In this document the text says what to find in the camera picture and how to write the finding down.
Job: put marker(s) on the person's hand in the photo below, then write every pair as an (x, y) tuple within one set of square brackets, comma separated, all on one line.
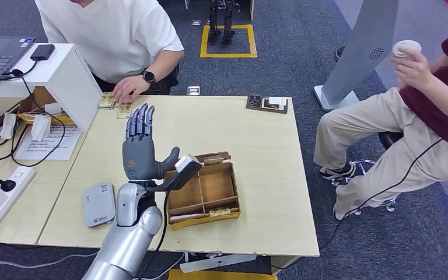
[(415, 71)]

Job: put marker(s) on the person's left hand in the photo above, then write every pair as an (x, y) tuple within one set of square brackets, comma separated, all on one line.
[(131, 89)]

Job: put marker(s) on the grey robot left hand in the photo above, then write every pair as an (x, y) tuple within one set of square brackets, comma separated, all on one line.
[(139, 154)]

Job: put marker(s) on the yellow patterned hotel card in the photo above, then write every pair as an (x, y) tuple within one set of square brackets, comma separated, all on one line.
[(213, 159), (220, 211), (125, 110), (107, 101)]

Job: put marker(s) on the wooden compartment box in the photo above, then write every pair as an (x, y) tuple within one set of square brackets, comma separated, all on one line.
[(216, 189)]

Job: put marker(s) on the person's left forearm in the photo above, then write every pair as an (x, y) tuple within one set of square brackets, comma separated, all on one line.
[(167, 65)]

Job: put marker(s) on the person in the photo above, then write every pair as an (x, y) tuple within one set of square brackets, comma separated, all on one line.
[(371, 131), (108, 38)]

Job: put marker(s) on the white grey card reader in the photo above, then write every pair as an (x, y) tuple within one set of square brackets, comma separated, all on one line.
[(98, 205)]

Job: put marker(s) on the black wristwatch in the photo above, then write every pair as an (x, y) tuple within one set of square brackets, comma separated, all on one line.
[(149, 77)]

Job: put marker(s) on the white handheld controller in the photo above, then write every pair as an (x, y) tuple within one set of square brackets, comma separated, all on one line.
[(406, 47)]

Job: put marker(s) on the grey kiosk stand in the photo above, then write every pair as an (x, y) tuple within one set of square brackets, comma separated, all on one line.
[(367, 46)]

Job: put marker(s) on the white shelf stand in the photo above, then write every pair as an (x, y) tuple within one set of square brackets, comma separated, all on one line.
[(73, 81)]

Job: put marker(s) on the small silver floor plate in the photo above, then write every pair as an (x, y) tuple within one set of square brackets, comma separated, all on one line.
[(193, 90)]

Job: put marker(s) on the black round stool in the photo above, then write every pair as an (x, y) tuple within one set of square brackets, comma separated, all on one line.
[(388, 140)]

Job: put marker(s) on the printed paper sheet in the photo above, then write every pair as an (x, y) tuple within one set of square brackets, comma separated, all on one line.
[(50, 148)]

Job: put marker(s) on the brown cardboard box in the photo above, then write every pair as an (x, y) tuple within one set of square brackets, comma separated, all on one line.
[(34, 101)]

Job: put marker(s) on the white paper tag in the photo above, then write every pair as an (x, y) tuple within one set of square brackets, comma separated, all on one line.
[(41, 127), (8, 125)]

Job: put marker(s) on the black humanoid robot legs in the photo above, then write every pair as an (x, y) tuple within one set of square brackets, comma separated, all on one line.
[(228, 23)]

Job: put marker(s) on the dark desk tray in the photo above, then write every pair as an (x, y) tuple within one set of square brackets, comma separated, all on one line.
[(255, 102)]

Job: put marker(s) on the white power strip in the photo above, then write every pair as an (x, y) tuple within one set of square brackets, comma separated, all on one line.
[(15, 185)]

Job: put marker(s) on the black power plug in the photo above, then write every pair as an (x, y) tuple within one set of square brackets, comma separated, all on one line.
[(6, 185)]

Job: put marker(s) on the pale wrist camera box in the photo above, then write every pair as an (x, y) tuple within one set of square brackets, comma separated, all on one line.
[(187, 163)]

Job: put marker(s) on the white bracket bar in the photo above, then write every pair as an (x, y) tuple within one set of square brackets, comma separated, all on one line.
[(216, 263)]

